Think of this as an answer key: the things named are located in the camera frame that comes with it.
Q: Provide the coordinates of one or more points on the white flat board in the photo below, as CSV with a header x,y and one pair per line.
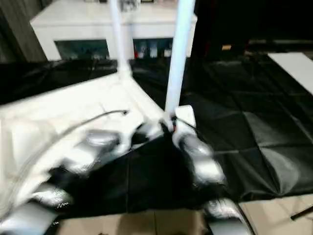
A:
x,y
293,66

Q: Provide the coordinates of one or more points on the white sideboard with glass doors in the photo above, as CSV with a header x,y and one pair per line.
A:
x,y
85,27

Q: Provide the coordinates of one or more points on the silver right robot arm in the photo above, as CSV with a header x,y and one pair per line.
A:
x,y
200,151

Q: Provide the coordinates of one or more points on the small tan box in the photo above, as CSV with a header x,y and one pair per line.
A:
x,y
226,47

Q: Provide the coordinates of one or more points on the black plastic cover mat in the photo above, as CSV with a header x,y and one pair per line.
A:
x,y
244,110

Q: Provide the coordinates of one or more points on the white plastic table leg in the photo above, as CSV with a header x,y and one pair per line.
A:
x,y
119,36
181,49

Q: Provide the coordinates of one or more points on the grey curtain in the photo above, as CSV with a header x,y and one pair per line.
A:
x,y
14,29

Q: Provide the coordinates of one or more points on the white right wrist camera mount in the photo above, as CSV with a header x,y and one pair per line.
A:
x,y
185,115

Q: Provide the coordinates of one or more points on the dark picture frame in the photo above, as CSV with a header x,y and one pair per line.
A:
x,y
148,1

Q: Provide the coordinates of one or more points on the small white bottle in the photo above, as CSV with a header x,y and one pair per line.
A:
x,y
140,52
167,52

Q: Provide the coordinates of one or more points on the white plastic table top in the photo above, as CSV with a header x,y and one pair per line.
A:
x,y
61,110

